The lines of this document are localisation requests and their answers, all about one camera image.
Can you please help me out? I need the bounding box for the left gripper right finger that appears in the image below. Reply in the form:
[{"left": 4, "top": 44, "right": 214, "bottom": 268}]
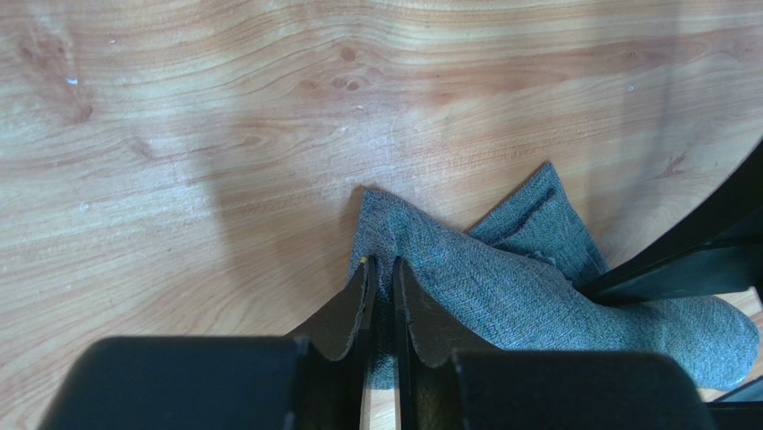
[{"left": 393, "top": 259, "right": 716, "bottom": 429}]

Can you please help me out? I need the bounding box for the grey cloth napkin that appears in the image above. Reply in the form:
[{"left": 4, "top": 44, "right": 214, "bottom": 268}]
[{"left": 350, "top": 163, "right": 759, "bottom": 391}]

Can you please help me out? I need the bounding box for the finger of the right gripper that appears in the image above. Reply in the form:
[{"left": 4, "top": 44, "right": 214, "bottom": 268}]
[
  {"left": 706, "top": 377, "right": 763, "bottom": 430},
  {"left": 580, "top": 146, "right": 762, "bottom": 305}
]

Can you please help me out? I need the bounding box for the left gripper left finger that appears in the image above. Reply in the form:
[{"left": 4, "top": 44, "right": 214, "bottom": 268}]
[{"left": 41, "top": 257, "right": 377, "bottom": 429}]

